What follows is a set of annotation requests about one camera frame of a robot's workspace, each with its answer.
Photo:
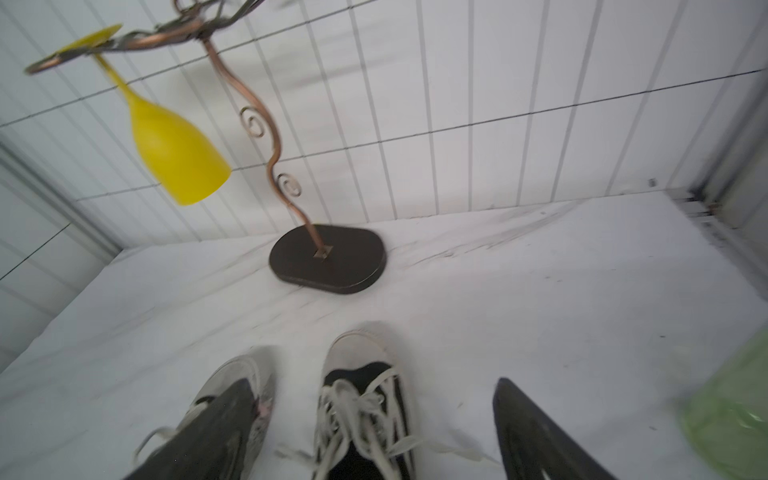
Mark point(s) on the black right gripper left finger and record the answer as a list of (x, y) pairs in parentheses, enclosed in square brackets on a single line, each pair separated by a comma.
[(213, 445)]

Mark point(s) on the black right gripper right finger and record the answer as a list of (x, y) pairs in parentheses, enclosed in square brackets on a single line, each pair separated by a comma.
[(533, 446)]

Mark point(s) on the black white sneaker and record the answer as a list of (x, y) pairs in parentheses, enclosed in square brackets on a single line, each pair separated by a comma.
[(256, 366), (364, 427)]

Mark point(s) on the green plastic cup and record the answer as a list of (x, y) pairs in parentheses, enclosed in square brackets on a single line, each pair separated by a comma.
[(726, 420)]

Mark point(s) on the yellow plastic wine glass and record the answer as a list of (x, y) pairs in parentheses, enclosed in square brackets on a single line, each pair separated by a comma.
[(180, 157)]

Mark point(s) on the copper wire glass rack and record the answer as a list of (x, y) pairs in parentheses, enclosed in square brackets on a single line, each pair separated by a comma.
[(337, 259)]

